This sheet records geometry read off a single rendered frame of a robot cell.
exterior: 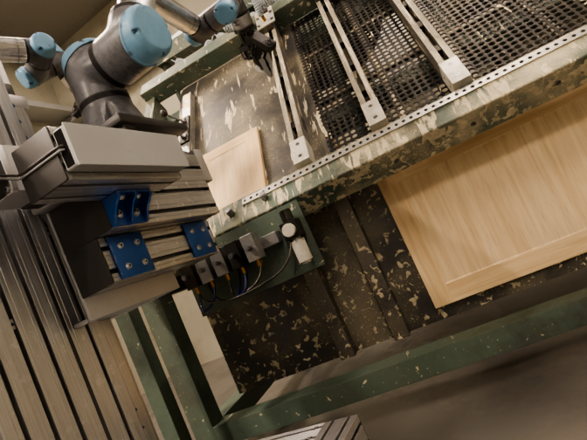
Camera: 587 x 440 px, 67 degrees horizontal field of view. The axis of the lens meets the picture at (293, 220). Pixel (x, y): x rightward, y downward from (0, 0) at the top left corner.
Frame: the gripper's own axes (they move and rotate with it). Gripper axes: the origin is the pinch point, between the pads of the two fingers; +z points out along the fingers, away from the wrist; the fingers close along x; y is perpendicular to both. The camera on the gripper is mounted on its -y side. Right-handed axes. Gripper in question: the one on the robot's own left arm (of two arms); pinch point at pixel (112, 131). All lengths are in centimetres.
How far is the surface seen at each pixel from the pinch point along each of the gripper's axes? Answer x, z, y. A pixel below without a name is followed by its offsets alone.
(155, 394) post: 9, 75, -62
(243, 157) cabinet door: -31, 37, 14
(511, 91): -127, 56, -8
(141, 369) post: 11, 67, -57
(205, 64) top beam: -9, -1, 87
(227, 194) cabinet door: -24.7, 43.1, -1.9
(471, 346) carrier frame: -86, 113, -42
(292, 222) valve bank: -54, 54, -28
